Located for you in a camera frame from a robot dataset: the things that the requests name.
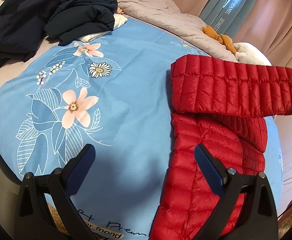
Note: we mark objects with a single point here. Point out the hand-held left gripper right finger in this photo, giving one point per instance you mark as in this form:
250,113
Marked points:
208,170

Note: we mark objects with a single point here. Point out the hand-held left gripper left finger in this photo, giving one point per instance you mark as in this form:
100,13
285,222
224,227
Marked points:
80,170

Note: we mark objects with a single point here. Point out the red puffer jacket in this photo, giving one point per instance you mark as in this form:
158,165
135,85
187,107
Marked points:
206,92

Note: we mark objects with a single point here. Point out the white goose plush toy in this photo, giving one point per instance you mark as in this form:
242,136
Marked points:
251,55

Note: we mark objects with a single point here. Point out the blue floral blanket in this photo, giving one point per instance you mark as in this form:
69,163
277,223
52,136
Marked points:
136,80

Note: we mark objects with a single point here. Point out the blue curtain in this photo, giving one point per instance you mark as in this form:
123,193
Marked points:
226,12

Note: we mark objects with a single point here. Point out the white garment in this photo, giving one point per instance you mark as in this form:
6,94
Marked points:
119,21

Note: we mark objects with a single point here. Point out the black garment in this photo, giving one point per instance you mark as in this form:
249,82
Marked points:
10,30

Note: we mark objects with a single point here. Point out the grey duvet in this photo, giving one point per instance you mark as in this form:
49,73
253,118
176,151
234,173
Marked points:
161,12

